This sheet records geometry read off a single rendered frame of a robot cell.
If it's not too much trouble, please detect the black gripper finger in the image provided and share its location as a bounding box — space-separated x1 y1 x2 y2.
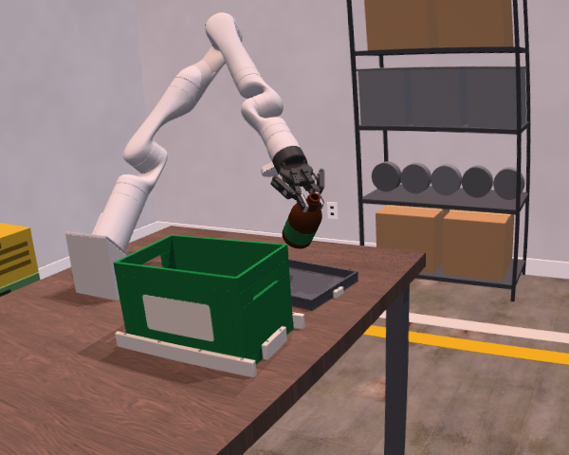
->
270 168 309 212
301 167 324 210

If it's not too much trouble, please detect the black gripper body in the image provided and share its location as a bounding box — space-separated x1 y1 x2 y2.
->
272 146 313 187

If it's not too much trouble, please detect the brown bottle with green label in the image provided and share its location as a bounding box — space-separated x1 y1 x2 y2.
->
282 192 322 249

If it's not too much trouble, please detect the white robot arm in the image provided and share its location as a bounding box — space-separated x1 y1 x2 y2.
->
92 12 301 250

